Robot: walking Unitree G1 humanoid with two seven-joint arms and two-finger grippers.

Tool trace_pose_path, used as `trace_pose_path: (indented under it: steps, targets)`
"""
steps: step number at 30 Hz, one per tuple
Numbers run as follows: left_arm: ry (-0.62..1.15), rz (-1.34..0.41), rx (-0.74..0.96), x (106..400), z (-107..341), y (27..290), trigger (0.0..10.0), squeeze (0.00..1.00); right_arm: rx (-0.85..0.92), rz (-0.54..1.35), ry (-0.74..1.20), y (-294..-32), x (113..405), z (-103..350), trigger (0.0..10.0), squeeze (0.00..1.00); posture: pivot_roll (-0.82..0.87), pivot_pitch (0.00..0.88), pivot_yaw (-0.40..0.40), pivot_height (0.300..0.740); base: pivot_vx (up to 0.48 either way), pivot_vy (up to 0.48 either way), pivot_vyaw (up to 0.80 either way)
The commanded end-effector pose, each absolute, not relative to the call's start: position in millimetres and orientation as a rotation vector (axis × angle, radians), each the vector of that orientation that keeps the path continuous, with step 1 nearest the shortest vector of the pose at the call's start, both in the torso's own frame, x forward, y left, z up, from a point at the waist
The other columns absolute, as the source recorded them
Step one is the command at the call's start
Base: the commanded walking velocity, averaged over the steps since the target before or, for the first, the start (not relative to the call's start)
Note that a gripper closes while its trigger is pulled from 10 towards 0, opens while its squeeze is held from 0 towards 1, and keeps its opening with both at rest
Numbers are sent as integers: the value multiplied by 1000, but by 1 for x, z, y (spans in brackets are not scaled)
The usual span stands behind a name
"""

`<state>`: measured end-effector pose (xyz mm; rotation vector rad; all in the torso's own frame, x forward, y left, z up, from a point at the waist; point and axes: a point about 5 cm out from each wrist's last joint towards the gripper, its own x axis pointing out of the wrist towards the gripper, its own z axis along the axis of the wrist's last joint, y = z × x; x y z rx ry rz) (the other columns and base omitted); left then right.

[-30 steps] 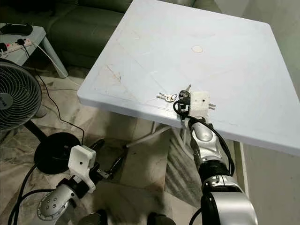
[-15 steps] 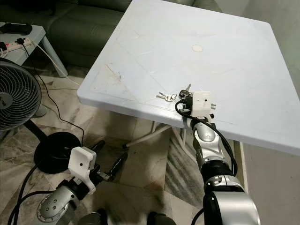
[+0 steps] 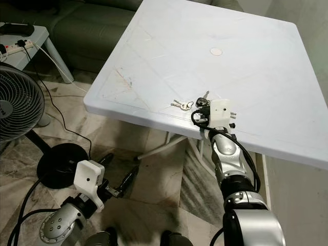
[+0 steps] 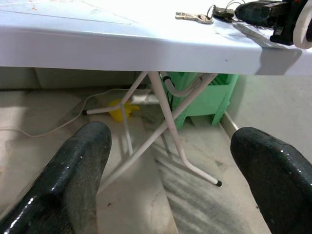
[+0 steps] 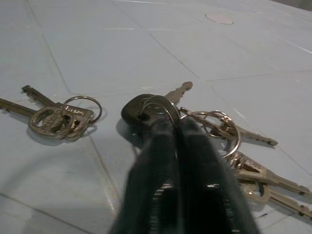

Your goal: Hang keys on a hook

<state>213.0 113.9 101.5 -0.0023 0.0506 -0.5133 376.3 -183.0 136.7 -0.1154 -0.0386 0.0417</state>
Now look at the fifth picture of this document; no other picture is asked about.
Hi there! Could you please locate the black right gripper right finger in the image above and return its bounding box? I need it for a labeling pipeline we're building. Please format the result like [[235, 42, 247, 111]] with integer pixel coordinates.
[[178, 116, 257, 234]]

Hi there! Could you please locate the round grey disc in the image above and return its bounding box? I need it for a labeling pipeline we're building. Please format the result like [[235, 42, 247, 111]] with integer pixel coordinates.
[[205, 12, 234, 25]]

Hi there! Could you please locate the key bunch with black key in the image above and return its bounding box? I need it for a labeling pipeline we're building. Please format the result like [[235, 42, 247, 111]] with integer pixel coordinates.
[[120, 80, 312, 220]]

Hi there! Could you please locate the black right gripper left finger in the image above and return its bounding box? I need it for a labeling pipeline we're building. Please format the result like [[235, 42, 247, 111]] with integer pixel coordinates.
[[108, 116, 180, 234]]

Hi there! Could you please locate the small brass key bunch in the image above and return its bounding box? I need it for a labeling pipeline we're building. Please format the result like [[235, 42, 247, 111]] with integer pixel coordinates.
[[0, 84, 103, 142]]

